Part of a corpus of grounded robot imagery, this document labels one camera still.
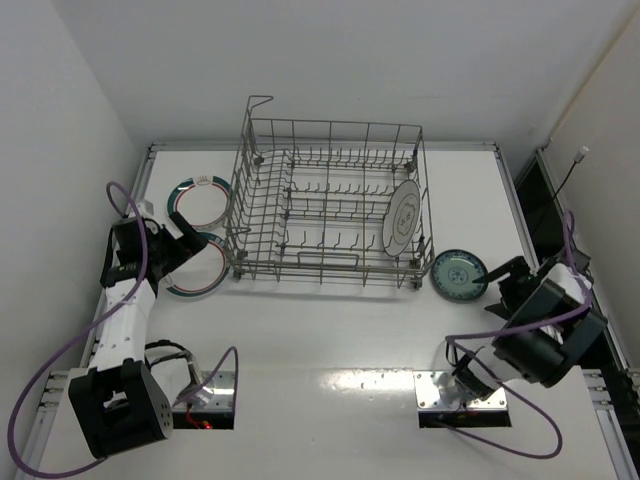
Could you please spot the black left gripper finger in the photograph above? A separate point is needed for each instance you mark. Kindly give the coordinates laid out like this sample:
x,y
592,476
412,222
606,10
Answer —
x,y
193,241
174,279

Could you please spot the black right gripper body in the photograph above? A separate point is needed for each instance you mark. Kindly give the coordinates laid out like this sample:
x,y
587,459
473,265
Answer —
x,y
513,282

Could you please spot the blue floral green plate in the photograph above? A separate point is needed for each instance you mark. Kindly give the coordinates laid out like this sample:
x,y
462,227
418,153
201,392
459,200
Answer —
x,y
457,275

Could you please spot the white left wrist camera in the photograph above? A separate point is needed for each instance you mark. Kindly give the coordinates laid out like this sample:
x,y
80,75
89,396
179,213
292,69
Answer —
x,y
145,208

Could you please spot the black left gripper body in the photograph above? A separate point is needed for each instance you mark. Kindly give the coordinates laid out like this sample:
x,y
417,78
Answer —
x,y
170,248

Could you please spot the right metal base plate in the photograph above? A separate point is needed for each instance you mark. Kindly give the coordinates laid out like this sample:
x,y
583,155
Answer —
x,y
436,392

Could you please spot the grey wire dish rack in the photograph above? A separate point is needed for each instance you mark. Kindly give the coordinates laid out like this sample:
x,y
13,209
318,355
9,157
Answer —
x,y
309,196

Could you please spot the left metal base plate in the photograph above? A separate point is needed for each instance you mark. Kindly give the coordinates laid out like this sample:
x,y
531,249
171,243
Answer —
x,y
217,397

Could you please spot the teal red rimmed plate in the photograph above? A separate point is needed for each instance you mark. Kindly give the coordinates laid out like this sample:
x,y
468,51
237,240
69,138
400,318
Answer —
x,y
203,201
206,271

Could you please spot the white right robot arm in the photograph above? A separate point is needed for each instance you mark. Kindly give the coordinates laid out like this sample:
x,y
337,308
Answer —
x,y
550,326

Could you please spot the metal base plate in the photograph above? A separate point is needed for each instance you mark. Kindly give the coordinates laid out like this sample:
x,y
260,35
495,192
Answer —
x,y
217,397
436,392

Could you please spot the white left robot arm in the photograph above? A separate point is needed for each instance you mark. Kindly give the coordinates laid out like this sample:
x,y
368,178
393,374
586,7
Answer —
x,y
118,403

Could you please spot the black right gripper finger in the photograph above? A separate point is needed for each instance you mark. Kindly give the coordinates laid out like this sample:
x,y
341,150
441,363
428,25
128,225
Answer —
x,y
514,271
500,310

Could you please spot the white plate with dark outline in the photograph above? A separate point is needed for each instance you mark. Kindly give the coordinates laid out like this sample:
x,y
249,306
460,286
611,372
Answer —
x,y
401,218

